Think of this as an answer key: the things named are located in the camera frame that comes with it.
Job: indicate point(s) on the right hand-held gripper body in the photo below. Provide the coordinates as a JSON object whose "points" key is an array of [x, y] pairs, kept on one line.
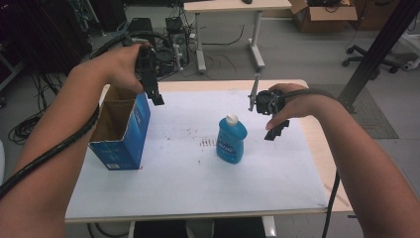
{"points": [[269, 102]]}

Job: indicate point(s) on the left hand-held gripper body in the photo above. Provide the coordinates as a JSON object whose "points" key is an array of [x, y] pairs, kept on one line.
{"points": [[147, 67]]}

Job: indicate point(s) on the blue cardboard box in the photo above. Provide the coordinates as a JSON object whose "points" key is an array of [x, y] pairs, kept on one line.
{"points": [[132, 132]]}

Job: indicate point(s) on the blue bottle with white cap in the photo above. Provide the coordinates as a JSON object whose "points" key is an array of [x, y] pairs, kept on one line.
{"points": [[231, 145]]}

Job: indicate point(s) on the person's right hand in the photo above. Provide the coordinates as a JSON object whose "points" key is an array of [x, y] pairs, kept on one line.
{"points": [[297, 104]]}

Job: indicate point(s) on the person's left hand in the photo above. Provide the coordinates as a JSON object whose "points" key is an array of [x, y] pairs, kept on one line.
{"points": [[112, 67]]}

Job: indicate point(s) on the computer tower with fan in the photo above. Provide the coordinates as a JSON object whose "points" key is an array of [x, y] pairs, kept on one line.
{"points": [[171, 49]]}

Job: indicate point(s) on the white table mat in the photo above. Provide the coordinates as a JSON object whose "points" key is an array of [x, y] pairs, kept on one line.
{"points": [[198, 185]]}

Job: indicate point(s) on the grey floor mat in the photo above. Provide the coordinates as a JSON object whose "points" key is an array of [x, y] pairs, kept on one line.
{"points": [[373, 122]]}

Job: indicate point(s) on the open brown cardboard box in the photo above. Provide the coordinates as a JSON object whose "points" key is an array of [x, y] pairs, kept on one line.
{"points": [[325, 16]]}

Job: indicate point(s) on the white-legged wooden desk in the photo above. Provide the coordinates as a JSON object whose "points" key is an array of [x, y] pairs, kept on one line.
{"points": [[231, 5]]}

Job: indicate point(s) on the person's dark pants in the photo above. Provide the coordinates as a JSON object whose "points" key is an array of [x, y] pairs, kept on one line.
{"points": [[237, 229]]}

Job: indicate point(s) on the black office chair base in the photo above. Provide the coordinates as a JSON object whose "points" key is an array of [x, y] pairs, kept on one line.
{"points": [[369, 59]]}

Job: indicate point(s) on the black metal stand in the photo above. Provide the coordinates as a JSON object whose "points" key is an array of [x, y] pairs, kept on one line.
{"points": [[379, 46]]}

